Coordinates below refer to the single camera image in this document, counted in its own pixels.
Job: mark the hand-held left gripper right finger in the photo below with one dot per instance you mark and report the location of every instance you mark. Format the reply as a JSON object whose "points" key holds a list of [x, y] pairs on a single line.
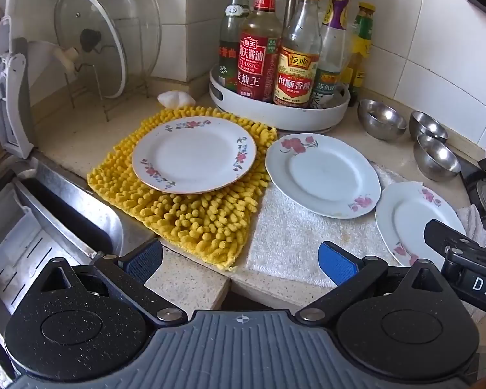
{"points": [[340, 263]]}

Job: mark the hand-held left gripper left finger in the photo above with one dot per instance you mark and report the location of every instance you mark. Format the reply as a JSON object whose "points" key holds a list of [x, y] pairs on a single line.
{"points": [[143, 257]]}

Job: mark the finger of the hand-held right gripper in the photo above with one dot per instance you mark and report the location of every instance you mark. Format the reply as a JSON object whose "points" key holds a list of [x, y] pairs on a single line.
{"points": [[439, 237]]}

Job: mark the chipped white plate red flowers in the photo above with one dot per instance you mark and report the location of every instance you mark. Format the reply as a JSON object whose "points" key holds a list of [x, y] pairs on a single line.
{"points": [[405, 219]]}

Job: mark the large steel bowl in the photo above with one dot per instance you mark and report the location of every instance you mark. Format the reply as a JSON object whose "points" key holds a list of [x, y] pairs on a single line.
{"points": [[382, 123]]}

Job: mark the yellow chenille mat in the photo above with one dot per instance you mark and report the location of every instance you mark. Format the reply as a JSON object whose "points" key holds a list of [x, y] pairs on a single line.
{"points": [[178, 219]]}

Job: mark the white towel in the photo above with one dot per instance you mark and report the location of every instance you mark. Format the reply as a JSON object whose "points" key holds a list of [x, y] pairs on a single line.
{"points": [[291, 235]]}

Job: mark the medium steel bowl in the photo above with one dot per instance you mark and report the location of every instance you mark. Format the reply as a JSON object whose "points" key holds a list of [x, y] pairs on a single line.
{"points": [[437, 160]]}

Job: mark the steel sink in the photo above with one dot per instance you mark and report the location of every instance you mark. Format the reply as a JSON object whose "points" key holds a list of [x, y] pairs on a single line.
{"points": [[64, 194]]}

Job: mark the white plate floral rim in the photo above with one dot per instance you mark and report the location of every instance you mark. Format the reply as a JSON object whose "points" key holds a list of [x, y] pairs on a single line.
{"points": [[190, 154]]}

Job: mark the small steel bowl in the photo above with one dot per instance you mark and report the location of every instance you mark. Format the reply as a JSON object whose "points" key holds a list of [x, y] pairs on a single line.
{"points": [[427, 123]]}

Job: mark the grey sink drain basket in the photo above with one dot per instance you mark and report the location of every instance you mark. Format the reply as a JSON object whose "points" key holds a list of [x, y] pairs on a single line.
{"points": [[20, 243]]}

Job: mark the white rotating condiment rack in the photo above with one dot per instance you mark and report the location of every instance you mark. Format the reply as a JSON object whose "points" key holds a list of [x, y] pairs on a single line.
{"points": [[332, 115]]}

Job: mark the white crumpled wad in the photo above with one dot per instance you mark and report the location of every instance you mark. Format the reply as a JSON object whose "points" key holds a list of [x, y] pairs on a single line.
{"points": [[176, 99]]}

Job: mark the yellow cap vinegar bottle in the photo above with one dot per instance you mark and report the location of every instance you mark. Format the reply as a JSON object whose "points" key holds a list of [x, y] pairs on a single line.
{"points": [[297, 69]]}

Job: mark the white grey folding holder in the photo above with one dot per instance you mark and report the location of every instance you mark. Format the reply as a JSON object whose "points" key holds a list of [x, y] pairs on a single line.
{"points": [[12, 101]]}

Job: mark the green label soy sauce bottle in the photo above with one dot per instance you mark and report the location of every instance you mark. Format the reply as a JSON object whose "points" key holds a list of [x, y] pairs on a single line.
{"points": [[332, 56]]}

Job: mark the yellow label dark sauce bottle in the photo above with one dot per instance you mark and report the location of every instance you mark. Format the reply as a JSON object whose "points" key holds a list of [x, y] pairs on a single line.
{"points": [[364, 36]]}

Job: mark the red label soy sauce bottle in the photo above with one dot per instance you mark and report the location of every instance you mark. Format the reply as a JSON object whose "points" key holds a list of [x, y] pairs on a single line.
{"points": [[259, 60]]}

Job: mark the clear glass pot lid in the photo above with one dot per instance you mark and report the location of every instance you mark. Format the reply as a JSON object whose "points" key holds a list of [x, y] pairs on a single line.
{"points": [[141, 20]]}

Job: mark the white rim glass pot lid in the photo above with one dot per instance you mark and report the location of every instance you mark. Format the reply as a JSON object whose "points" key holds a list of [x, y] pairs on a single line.
{"points": [[101, 16]]}

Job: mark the green glass bottle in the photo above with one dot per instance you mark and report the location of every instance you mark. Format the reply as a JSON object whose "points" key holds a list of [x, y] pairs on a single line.
{"points": [[231, 28]]}

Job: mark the dark slim bottle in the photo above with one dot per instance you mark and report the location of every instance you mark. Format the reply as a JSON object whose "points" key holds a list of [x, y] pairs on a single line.
{"points": [[292, 0]]}

